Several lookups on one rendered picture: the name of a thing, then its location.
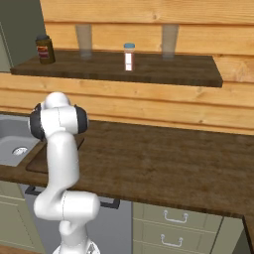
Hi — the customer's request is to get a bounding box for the dark wooden shelf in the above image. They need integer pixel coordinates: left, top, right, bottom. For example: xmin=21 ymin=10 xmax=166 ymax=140
xmin=10 ymin=49 xmax=224 ymax=88

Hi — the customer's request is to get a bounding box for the white bottle with blue cap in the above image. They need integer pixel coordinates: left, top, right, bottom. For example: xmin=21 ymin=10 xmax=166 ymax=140
xmin=123 ymin=43 xmax=136 ymax=72

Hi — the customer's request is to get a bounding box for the clear drinking glass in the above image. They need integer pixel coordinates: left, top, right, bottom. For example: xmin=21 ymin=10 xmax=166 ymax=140
xmin=161 ymin=23 xmax=180 ymax=60
xmin=74 ymin=24 xmax=93 ymax=60

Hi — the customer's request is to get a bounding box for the green drawer front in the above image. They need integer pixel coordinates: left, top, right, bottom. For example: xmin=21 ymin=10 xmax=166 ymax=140
xmin=132 ymin=201 xmax=224 ymax=233
xmin=132 ymin=219 xmax=218 ymax=254

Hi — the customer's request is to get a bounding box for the grey dishwasher door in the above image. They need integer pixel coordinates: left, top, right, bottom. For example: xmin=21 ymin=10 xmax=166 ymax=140
xmin=19 ymin=184 xmax=134 ymax=254

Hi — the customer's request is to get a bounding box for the brown jar with red label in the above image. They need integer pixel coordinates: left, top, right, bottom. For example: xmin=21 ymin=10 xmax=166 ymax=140
xmin=35 ymin=34 xmax=57 ymax=65

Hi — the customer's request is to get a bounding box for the grey sink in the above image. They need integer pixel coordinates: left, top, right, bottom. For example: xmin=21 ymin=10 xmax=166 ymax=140
xmin=0 ymin=113 xmax=43 ymax=168

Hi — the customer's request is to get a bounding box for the green cupboard door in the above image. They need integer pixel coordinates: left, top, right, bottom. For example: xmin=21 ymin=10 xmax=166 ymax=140
xmin=0 ymin=181 xmax=47 ymax=254

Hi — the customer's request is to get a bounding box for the green tall cupboard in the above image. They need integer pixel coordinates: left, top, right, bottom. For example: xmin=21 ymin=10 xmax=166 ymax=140
xmin=0 ymin=0 xmax=48 ymax=73

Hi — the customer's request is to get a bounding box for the green cupboard panel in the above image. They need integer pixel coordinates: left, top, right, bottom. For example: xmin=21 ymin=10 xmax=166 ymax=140
xmin=210 ymin=215 xmax=246 ymax=254

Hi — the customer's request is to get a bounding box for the black dishwasher handle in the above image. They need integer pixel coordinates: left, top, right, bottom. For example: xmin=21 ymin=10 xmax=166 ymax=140
xmin=24 ymin=186 xmax=121 ymax=210

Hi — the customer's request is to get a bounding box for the silver drawer handle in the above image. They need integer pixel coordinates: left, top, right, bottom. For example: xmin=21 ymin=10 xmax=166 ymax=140
xmin=163 ymin=209 xmax=190 ymax=224
xmin=160 ymin=233 xmax=185 ymax=248

